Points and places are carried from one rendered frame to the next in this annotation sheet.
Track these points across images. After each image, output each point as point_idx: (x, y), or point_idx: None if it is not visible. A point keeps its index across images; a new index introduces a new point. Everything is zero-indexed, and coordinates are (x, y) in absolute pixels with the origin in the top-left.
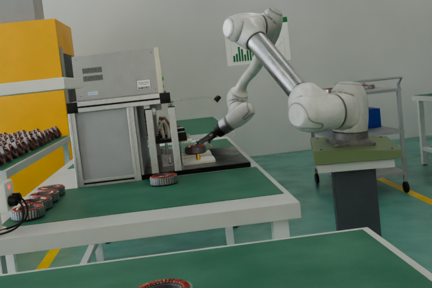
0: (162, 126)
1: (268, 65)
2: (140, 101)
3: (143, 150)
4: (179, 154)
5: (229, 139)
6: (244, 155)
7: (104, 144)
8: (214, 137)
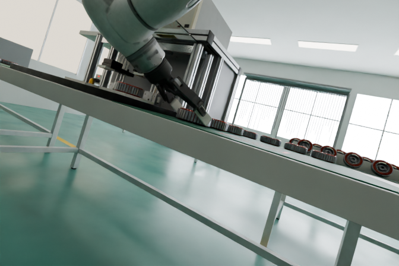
0: None
1: None
2: None
3: (126, 81)
4: (85, 71)
5: (380, 188)
6: (50, 81)
7: None
8: (160, 87)
